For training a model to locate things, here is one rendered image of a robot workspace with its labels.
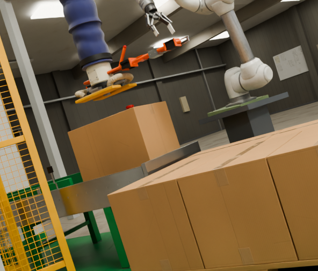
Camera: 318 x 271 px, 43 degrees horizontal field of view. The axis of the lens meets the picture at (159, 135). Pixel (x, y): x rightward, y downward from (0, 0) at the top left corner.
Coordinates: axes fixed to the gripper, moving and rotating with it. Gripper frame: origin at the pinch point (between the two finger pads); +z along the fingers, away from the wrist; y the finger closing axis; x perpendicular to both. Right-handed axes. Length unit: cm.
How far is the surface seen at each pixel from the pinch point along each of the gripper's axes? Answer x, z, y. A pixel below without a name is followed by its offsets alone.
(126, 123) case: -39, 36, 31
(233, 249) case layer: 29, 127, 64
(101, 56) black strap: -38.2, -15.4, 23.4
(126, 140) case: -46, 44, 33
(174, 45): 3.8, 12.5, 2.9
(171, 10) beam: -449, -385, -561
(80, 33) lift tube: -37, -35, 30
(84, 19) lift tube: -31, -41, 26
